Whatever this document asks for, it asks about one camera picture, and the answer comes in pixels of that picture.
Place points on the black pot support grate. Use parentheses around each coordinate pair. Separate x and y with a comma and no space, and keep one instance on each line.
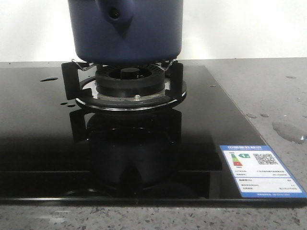
(80,85)

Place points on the blue energy label sticker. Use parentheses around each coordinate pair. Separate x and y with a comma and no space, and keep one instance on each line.
(259,173)

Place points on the black gas burner head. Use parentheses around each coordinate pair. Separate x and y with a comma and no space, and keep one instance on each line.
(119,81)

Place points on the dark blue pot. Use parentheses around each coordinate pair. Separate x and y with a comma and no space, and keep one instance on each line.
(126,31)

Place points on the black glass gas stove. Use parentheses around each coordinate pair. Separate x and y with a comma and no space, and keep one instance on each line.
(54,153)

